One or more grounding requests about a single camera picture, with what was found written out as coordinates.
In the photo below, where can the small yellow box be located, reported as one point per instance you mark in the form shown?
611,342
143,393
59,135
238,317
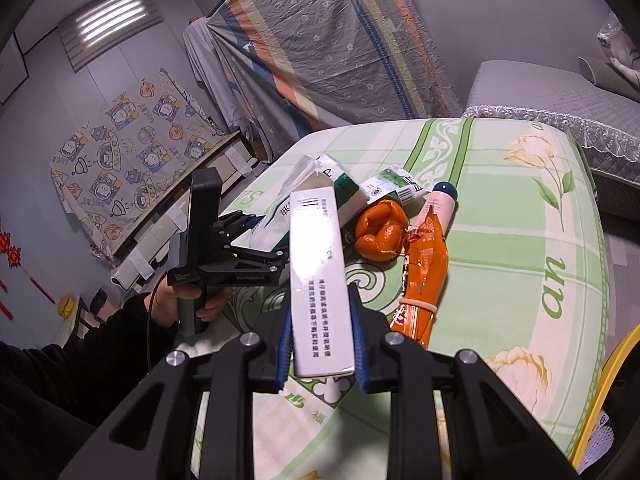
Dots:
66,306

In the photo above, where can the grey bolster cushion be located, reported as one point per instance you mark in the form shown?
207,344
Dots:
600,74

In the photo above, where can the window blind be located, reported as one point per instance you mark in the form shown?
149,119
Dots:
110,25

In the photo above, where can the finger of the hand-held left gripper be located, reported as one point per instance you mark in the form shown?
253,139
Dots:
240,224
260,260

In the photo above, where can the cartoon printed cloth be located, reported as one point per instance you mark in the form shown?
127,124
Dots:
135,150

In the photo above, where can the red wall decoration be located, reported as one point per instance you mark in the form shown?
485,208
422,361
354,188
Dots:
10,255

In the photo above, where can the striped sheet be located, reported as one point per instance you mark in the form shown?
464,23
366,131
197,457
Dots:
325,35

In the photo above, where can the pink tube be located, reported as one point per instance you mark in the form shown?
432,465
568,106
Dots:
440,205

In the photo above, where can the green tissue pack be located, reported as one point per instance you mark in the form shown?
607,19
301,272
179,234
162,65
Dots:
345,191

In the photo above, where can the person's left forearm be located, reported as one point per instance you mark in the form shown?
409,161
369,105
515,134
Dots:
75,370

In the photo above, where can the white tiger plush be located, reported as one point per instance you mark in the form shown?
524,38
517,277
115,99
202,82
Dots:
622,45

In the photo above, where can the orange peel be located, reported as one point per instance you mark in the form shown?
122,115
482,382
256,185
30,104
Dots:
380,232

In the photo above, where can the person's left hand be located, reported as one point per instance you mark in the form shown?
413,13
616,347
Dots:
165,305

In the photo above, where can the yellow rimmed trash bin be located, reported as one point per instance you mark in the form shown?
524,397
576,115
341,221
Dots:
610,375

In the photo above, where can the grey quilted sofa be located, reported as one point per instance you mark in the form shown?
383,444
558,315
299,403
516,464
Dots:
525,85

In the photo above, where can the white medicine box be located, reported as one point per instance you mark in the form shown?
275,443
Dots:
315,285

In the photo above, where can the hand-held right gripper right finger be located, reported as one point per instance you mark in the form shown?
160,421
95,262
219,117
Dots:
359,350

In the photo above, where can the low wooden cabinet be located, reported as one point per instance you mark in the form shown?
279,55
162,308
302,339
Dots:
160,230

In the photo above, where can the grey cloth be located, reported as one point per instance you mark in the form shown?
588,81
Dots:
205,70

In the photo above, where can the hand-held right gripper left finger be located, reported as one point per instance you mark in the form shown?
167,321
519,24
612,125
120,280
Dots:
284,355

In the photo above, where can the small green white packet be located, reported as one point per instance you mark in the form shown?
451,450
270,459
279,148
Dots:
395,183

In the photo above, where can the orange snack wrapper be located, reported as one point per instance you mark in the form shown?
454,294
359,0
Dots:
422,265

